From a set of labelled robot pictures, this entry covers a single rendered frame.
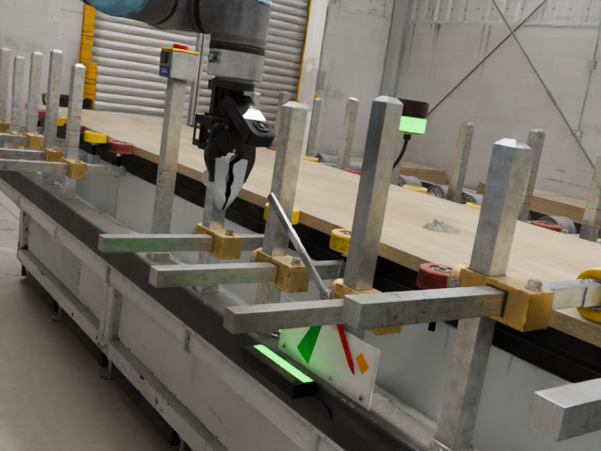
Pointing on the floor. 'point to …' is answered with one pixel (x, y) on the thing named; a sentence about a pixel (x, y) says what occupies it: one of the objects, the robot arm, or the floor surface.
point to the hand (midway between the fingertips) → (224, 203)
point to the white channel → (311, 61)
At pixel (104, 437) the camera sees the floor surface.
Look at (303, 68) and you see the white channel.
